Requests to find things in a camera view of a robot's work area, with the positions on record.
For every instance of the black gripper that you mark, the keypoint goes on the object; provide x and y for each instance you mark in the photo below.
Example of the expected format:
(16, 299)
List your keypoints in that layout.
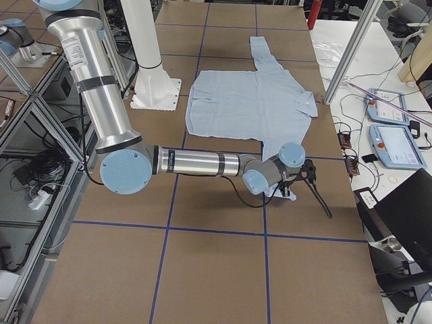
(286, 187)

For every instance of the light blue button shirt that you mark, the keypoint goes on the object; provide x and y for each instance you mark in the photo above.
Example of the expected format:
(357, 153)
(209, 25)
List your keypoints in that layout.
(267, 105)

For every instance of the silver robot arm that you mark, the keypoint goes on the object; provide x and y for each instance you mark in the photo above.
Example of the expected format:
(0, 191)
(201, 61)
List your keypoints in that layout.
(20, 46)
(128, 163)

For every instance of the lower blue teach pendant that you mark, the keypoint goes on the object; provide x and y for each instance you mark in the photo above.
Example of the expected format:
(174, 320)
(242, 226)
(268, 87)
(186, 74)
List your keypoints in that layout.
(395, 147)

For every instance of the blue teach pendant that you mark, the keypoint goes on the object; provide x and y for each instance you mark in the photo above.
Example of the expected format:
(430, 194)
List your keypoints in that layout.
(395, 147)
(382, 113)

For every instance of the black laptop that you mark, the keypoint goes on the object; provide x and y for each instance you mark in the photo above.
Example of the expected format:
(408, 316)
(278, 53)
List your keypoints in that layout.
(404, 213)

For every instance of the upper blue teach pendant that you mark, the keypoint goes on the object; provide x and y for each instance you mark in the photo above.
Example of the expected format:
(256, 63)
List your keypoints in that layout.
(382, 113)

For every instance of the clear plastic bag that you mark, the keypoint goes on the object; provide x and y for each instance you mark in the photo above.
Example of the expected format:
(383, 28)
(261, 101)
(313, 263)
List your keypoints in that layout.
(328, 53)

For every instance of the red cylinder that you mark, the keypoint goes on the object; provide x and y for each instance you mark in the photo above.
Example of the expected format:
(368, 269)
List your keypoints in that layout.
(314, 12)

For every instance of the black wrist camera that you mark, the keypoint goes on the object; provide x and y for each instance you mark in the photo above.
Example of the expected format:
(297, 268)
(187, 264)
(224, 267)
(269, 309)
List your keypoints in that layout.
(308, 172)

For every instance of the white camera pedestal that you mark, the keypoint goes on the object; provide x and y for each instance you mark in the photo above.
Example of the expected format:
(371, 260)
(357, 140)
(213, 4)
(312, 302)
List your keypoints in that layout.
(154, 89)

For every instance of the aluminium frame post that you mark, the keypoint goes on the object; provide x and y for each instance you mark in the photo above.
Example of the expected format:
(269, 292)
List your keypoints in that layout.
(349, 53)

